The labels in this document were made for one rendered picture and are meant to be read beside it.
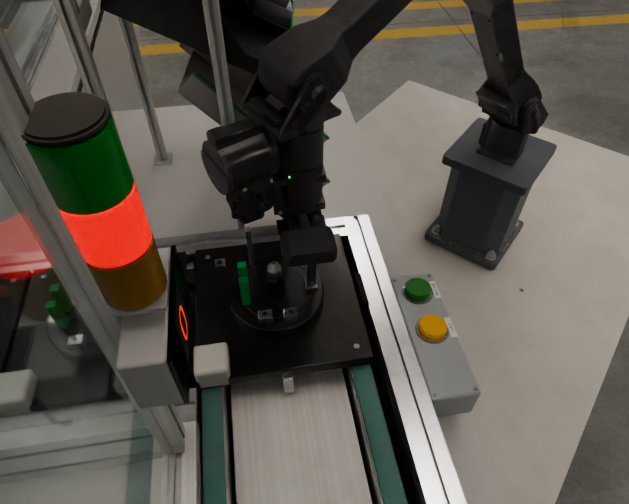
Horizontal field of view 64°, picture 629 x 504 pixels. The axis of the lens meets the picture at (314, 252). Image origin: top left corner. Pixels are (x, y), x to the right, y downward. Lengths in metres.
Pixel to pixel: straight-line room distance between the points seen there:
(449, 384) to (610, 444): 1.25
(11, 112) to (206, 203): 0.80
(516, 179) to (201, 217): 0.60
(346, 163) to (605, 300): 0.59
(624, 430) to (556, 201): 0.99
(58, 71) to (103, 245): 1.35
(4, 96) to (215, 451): 0.49
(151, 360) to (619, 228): 0.98
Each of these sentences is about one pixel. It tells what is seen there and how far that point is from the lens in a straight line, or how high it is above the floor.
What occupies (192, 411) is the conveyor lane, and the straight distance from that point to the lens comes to 0.69.
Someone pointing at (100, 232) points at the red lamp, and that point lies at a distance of 0.35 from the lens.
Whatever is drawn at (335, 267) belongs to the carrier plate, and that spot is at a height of 0.97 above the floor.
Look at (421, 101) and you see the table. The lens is 1.41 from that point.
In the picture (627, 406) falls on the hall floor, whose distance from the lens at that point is 2.02.
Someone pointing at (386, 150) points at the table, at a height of 0.86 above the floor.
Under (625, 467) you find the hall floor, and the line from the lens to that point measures 1.92.
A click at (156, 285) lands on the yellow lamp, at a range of 0.40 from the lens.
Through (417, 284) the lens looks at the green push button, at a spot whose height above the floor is 0.97.
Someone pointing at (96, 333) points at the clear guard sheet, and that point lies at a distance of 0.42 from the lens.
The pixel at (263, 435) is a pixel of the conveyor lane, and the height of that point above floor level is 0.92.
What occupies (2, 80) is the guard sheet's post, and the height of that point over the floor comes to 1.44.
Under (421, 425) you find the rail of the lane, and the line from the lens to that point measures 0.69.
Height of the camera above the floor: 1.57
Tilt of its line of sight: 48 degrees down
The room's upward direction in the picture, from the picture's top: straight up
